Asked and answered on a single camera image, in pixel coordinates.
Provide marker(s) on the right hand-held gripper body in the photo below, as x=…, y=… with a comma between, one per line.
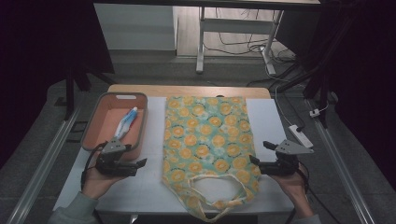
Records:
x=281, y=166

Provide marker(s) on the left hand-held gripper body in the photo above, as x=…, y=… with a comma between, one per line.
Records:
x=113, y=166

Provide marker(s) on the blue white toothpaste tube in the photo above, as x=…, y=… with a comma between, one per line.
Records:
x=126, y=123

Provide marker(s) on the orange plastic basket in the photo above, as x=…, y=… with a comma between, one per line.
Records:
x=109, y=124

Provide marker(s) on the yellow floral cloth tote bag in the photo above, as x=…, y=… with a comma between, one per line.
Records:
x=205, y=137

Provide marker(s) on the person's right hand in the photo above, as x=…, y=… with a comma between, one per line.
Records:
x=294, y=186

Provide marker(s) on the person's left hand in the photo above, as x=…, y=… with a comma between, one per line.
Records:
x=96, y=183

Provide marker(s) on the white table sheet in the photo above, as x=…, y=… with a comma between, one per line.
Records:
x=152, y=186

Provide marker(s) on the white power strip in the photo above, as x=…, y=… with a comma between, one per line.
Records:
x=300, y=136

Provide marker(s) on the white plug adapter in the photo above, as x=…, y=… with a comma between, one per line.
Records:
x=314, y=113

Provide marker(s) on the black stand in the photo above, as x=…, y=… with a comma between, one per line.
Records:
x=70, y=93
x=317, y=71

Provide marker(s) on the white cabinet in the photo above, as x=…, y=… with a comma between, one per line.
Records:
x=137, y=28

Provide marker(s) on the dark curtain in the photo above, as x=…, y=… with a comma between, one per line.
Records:
x=370, y=77
x=37, y=62

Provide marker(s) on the metal floor rail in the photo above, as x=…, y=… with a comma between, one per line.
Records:
x=339, y=161
x=46, y=158

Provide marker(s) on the white desk frame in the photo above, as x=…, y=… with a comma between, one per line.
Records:
x=233, y=25

